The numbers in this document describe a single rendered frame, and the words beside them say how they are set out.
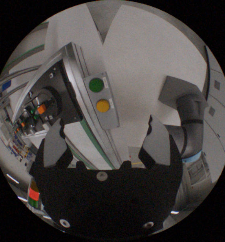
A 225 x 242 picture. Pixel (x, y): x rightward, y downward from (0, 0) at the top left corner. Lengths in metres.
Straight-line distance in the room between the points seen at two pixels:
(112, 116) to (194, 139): 0.30
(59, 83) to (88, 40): 0.22
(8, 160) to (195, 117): 11.48
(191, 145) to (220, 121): 2.51
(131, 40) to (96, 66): 0.19
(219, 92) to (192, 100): 2.49
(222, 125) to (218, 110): 0.44
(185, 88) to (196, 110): 0.08
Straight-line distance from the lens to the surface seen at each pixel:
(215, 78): 2.87
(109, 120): 0.29
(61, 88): 0.28
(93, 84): 0.23
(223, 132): 2.77
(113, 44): 0.36
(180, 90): 0.32
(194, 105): 0.31
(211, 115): 2.84
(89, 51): 0.36
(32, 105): 0.48
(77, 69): 0.26
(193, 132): 0.30
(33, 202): 0.46
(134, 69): 0.34
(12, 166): 11.48
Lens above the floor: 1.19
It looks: 54 degrees down
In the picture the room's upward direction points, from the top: 177 degrees counter-clockwise
